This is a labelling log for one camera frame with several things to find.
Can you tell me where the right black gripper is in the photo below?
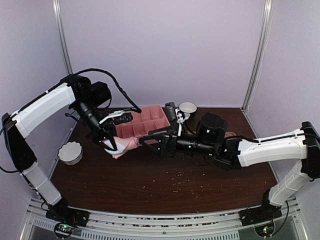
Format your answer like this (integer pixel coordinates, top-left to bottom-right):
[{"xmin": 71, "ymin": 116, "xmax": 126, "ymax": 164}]
[{"xmin": 139, "ymin": 125, "xmax": 216, "ymax": 159}]

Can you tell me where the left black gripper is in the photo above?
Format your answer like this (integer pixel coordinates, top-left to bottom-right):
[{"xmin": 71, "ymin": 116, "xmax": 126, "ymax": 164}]
[{"xmin": 72, "ymin": 98, "xmax": 120, "ymax": 153}]

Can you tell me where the pink patterned sock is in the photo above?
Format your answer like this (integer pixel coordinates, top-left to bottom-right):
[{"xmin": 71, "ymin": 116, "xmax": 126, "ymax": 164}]
[{"xmin": 103, "ymin": 136, "xmax": 141, "ymax": 159}]

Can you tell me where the tan brown sock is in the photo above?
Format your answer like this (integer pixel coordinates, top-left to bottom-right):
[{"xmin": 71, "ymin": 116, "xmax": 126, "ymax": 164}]
[{"xmin": 224, "ymin": 131, "xmax": 237, "ymax": 138}]

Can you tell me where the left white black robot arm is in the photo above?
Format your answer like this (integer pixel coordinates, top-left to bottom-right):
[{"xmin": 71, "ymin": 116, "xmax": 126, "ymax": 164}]
[{"xmin": 0, "ymin": 68, "xmax": 142, "ymax": 222}]

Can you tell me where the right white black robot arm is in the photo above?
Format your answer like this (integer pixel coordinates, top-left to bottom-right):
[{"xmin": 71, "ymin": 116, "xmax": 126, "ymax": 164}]
[{"xmin": 139, "ymin": 113, "xmax": 320, "ymax": 221}]

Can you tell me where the pink divided organizer tray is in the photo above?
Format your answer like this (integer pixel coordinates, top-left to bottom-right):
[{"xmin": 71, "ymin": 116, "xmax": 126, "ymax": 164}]
[{"xmin": 115, "ymin": 105, "xmax": 171, "ymax": 139}]

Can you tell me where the white fluted bowl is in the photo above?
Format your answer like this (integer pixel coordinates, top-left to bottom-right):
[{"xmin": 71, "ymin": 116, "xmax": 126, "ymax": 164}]
[{"xmin": 57, "ymin": 141, "xmax": 83, "ymax": 166}]

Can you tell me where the black white ceramic bowl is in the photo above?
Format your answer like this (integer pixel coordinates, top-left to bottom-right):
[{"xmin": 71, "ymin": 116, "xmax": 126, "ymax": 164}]
[{"xmin": 178, "ymin": 101, "xmax": 198, "ymax": 119}]

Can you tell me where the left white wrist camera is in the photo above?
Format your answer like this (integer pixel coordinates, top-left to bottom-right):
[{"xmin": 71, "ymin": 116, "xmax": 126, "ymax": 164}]
[{"xmin": 99, "ymin": 110, "xmax": 133, "ymax": 125}]

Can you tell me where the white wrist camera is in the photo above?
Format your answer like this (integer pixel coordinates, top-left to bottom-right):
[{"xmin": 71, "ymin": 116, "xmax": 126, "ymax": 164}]
[
  {"xmin": 164, "ymin": 102, "xmax": 191, "ymax": 136},
  {"xmin": 99, "ymin": 110, "xmax": 133, "ymax": 125}
]

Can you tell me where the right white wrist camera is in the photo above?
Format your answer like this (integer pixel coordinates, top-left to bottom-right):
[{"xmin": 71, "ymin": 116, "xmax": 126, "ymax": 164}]
[{"xmin": 164, "ymin": 102, "xmax": 191, "ymax": 136}]

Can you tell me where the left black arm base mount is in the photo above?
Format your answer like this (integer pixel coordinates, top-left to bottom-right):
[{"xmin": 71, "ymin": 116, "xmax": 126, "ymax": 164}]
[{"xmin": 45, "ymin": 206, "xmax": 90, "ymax": 239}]

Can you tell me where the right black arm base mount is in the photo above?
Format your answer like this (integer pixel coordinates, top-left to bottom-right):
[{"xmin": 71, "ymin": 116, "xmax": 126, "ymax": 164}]
[{"xmin": 239, "ymin": 206, "xmax": 282, "ymax": 238}]

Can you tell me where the left aluminium frame post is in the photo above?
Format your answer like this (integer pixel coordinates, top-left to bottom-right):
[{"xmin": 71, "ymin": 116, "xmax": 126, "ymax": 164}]
[{"xmin": 52, "ymin": 0, "xmax": 73, "ymax": 74}]

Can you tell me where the aluminium frame post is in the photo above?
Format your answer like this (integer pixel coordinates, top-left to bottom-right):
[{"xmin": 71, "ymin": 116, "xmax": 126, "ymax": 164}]
[
  {"xmin": 52, "ymin": 0, "xmax": 73, "ymax": 74},
  {"xmin": 242, "ymin": 0, "xmax": 274, "ymax": 114}
]

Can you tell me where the right aluminium frame post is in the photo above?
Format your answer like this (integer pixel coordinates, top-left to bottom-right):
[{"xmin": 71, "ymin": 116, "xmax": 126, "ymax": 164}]
[{"xmin": 242, "ymin": 0, "xmax": 274, "ymax": 114}]

